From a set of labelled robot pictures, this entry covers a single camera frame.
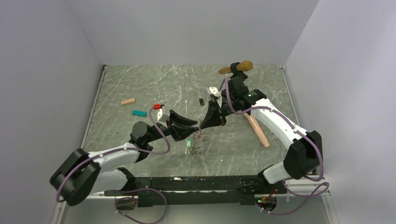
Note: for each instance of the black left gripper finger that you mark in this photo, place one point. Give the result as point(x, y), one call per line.
point(182, 132)
point(177, 120)

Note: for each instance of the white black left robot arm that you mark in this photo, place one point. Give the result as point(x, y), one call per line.
point(83, 173)

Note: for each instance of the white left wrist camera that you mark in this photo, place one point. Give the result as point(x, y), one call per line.
point(163, 113)

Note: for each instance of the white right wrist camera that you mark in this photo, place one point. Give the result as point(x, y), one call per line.
point(213, 94)

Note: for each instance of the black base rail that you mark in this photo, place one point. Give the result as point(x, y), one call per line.
point(241, 189)

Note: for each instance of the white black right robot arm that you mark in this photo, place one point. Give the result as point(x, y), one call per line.
point(304, 148)

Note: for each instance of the gold microphone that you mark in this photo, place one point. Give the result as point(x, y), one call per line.
point(239, 67)

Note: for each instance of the black tag key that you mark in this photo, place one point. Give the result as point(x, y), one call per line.
point(203, 101)

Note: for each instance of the tan wooden block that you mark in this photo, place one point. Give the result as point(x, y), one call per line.
point(128, 101)

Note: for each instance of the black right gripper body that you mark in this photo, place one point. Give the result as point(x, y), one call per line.
point(226, 108)

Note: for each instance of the black microphone stand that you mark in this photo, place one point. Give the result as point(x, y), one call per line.
point(239, 75)

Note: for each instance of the green tag key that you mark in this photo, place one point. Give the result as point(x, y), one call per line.
point(188, 146)

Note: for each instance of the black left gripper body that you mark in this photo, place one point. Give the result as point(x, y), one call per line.
point(168, 131)

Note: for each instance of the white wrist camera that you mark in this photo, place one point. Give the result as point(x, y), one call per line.
point(163, 113)
point(213, 94)

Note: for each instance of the teal block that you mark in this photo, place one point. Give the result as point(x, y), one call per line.
point(139, 113)

